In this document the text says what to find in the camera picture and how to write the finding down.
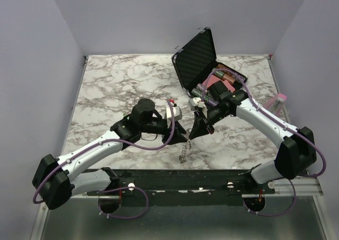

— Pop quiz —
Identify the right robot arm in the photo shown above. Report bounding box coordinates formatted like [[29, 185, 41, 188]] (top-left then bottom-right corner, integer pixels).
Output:
[[189, 82, 316, 193]]

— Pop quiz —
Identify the metal key organizer ring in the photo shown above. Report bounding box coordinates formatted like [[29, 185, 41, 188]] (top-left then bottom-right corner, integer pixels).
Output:
[[177, 128, 193, 164]]

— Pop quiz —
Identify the pink holder block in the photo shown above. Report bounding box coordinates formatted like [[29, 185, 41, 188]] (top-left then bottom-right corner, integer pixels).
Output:
[[264, 93, 287, 116]]

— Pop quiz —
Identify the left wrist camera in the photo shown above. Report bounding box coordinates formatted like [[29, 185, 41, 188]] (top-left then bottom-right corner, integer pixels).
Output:
[[165, 104, 182, 124]]

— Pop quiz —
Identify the black poker chip case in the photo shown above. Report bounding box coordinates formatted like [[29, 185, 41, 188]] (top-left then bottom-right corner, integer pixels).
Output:
[[172, 28, 248, 110]]

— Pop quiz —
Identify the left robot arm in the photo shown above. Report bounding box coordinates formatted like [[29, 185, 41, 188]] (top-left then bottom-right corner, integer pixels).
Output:
[[32, 99, 186, 210]]

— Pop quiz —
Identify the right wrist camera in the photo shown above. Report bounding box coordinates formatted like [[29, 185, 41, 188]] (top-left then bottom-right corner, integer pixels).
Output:
[[188, 97, 207, 113]]

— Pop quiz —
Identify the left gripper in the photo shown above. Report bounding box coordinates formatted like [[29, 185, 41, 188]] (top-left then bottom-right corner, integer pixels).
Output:
[[140, 118, 188, 146]]

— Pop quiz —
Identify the pink card deck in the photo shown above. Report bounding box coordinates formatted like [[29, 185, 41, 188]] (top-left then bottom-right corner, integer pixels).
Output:
[[202, 79, 236, 92]]

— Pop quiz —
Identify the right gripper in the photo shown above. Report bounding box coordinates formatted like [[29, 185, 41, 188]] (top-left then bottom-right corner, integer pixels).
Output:
[[189, 104, 230, 139]]

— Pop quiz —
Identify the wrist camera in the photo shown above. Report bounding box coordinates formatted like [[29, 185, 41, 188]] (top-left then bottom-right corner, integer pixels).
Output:
[[188, 97, 207, 113], [165, 104, 182, 124]]

